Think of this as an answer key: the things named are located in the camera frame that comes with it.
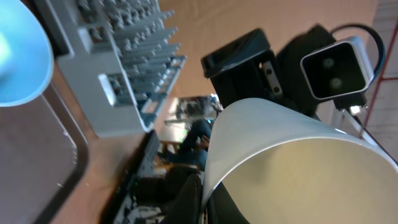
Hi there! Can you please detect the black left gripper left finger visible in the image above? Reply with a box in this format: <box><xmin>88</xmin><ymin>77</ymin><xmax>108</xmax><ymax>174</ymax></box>
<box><xmin>160</xmin><ymin>174</ymin><xmax>202</xmax><ymax>224</ymax></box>

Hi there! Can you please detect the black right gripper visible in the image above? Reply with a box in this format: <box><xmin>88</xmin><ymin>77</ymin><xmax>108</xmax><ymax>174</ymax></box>
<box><xmin>200</xmin><ymin>27</ymin><xmax>299</xmax><ymax>110</ymax></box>

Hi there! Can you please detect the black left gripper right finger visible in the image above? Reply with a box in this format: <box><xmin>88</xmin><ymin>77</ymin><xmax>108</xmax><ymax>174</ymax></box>
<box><xmin>206</xmin><ymin>183</ymin><xmax>249</xmax><ymax>224</ymax></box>

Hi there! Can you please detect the white green cup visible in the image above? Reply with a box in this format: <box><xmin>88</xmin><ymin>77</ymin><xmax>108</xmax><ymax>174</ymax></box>
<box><xmin>202</xmin><ymin>98</ymin><xmax>397</xmax><ymax>223</ymax></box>

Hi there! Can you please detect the light blue bowl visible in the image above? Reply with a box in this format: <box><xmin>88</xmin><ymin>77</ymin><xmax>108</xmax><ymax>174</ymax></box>
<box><xmin>1</xmin><ymin>0</ymin><xmax>54</xmax><ymax>107</ymax></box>

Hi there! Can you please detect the grey dishwasher rack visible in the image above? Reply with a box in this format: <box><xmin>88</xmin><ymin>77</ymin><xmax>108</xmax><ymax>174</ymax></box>
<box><xmin>34</xmin><ymin>0</ymin><xmax>187</xmax><ymax>138</ymax></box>

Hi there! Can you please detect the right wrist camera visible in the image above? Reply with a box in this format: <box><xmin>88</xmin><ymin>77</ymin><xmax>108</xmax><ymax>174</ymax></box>
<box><xmin>300</xmin><ymin>36</ymin><xmax>374</xmax><ymax>100</ymax></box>

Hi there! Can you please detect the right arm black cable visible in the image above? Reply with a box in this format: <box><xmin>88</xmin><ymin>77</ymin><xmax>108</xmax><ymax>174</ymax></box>
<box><xmin>329</xmin><ymin>23</ymin><xmax>386</xmax><ymax>78</ymax></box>

